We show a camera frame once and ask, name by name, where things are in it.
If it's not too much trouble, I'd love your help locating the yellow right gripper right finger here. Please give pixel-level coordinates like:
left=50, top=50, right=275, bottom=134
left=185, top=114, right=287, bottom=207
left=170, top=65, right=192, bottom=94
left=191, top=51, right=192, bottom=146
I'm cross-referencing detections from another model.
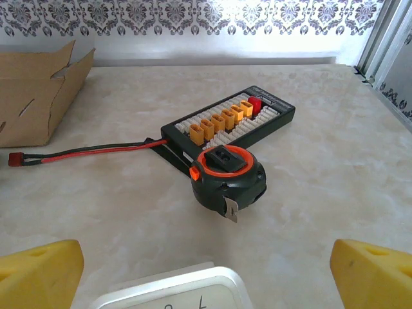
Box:
left=330, top=238, right=412, bottom=309

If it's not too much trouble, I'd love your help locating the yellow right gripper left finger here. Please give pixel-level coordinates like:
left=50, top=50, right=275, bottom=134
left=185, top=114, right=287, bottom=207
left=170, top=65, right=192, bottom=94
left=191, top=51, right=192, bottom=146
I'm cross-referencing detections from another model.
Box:
left=0, top=239, right=85, bottom=309

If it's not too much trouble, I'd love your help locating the brown cardboard mailer box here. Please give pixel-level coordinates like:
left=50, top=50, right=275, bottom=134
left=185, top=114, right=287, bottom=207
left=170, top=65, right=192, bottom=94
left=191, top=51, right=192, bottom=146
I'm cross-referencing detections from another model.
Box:
left=0, top=40, right=96, bottom=148

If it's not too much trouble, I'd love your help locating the black orange tape measure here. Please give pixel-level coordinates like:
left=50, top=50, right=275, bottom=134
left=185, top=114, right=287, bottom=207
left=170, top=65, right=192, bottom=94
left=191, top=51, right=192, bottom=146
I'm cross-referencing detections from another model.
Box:
left=189, top=144, right=268, bottom=223

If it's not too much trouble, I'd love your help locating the black parallel charging board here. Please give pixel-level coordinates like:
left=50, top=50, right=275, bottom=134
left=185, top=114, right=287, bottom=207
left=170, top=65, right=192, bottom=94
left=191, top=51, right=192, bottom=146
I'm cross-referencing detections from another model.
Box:
left=146, top=85, right=296, bottom=176

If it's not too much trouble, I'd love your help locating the red black power cable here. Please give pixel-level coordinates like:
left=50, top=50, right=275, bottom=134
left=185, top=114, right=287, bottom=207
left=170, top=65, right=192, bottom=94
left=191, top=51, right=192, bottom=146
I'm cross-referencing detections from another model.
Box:
left=8, top=138, right=168, bottom=168

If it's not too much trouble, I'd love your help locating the aluminium corner post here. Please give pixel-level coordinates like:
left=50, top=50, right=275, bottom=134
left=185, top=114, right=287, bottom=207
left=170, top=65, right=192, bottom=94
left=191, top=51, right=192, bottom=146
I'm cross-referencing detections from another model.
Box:
left=355, top=0, right=412, bottom=97

